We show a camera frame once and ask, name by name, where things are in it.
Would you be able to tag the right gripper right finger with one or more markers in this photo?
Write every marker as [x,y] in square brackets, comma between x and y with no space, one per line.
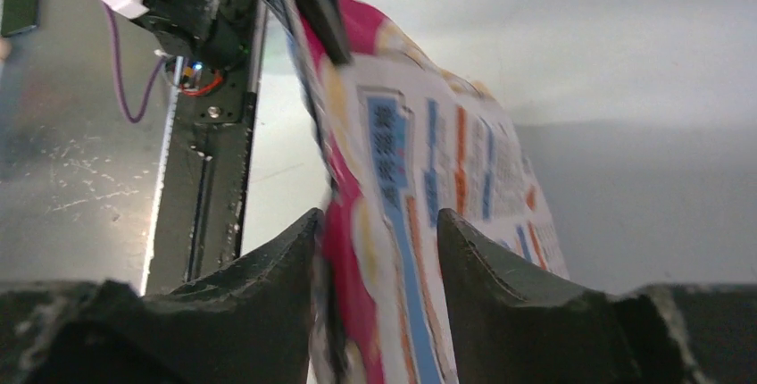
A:
[513,322]

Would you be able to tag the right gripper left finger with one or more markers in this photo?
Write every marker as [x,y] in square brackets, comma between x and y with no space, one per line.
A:
[248,322]

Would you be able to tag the colourful pet food bag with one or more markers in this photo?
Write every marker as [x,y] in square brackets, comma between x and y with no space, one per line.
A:
[403,139]

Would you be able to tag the left electronics board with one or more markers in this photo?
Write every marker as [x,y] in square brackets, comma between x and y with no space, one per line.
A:
[195,79]

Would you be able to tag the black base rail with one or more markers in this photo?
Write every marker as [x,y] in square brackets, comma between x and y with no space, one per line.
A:
[199,211]

